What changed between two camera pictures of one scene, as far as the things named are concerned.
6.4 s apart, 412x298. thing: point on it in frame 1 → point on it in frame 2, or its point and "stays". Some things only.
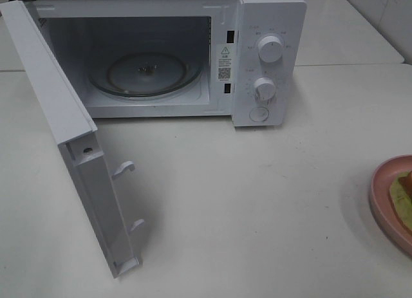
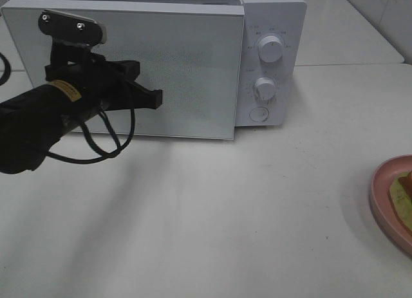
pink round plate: [383, 212] stays
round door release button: [259, 114] stays
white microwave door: [93, 180] → [193, 52]
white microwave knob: [264, 89] stays
